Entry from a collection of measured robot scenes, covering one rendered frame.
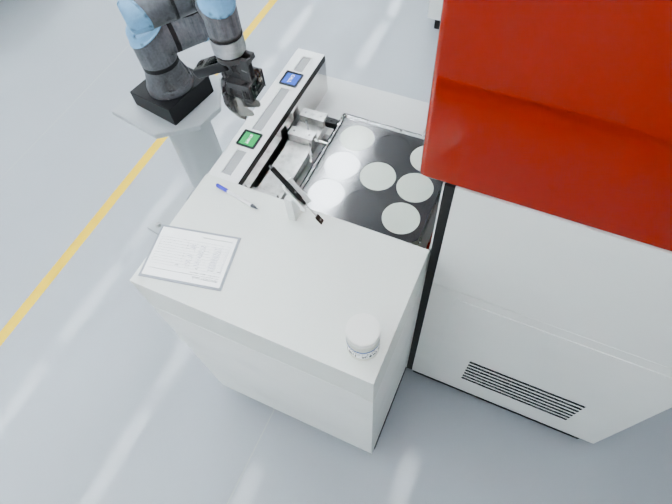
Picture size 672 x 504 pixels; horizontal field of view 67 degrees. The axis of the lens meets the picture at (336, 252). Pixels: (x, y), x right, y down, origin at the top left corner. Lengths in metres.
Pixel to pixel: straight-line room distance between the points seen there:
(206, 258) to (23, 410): 1.40
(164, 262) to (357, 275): 0.47
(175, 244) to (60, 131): 2.06
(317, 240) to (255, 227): 0.16
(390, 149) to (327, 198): 0.24
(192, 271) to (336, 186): 0.45
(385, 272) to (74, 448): 1.54
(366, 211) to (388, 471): 1.04
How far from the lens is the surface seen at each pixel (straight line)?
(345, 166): 1.44
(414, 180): 1.41
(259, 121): 1.51
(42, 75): 3.71
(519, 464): 2.09
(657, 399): 1.60
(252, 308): 1.16
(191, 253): 1.27
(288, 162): 1.49
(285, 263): 1.20
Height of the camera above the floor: 2.00
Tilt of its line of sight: 59 degrees down
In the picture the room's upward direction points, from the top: 6 degrees counter-clockwise
